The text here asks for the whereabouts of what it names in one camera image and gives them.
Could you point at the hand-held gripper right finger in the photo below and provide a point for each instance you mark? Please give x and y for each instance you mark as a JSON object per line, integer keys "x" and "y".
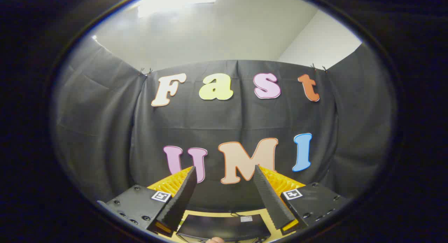
{"x": 271, "y": 201}

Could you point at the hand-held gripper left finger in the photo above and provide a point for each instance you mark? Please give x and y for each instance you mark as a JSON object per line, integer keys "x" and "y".
{"x": 180, "y": 201}

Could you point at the black toaster oven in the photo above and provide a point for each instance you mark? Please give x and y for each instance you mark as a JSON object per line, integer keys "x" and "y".
{"x": 217, "y": 227}

